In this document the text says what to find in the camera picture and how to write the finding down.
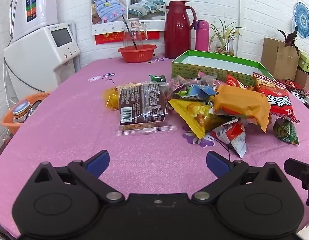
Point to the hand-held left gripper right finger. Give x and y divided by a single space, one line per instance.
218 163

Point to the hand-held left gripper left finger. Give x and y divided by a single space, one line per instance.
98 163

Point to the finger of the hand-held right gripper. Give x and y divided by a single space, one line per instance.
295 167

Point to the brown label pastry packet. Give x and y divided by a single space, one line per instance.
143 103

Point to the green cardboard box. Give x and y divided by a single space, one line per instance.
194 67

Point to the red white triangular packet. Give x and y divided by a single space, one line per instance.
233 135

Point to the dark green triangular packet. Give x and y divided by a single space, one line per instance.
285 131

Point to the yellow triangular snack packet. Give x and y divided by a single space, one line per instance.
194 113

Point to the orange snack packet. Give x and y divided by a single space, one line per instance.
242 103

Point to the large red chip packet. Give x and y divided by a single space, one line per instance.
277 97

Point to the blue green snack packet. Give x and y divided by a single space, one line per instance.
197 92

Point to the red flat box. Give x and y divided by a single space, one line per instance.
292 83

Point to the small red snack packet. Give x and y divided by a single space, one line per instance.
235 81

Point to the beige cardboard box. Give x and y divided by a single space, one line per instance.
304 80

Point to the dark clear snack packet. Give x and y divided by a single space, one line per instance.
177 85

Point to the blue lid jar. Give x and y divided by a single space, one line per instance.
20 110

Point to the orange plastic basket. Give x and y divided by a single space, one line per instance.
9 123

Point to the green shoe box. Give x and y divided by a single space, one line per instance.
307 63

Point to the brown cardboard box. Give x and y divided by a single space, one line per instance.
277 57

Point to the red plastic basin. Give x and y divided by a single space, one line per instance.
137 54

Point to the plant in glass vase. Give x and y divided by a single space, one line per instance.
225 45

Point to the white appliance with screen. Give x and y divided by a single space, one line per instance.
44 57

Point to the pink bottle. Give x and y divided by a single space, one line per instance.
202 36

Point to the dark red leafy plant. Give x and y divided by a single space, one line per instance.
290 38

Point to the black stirring stick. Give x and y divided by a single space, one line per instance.
129 33

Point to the glass pitcher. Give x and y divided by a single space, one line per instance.
133 33

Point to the dark red thermos jug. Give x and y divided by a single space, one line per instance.
177 30

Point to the white water purifier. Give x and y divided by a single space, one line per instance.
37 5

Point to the blue decorative wall fans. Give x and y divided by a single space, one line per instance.
303 21

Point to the wall poster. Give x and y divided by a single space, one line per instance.
114 7

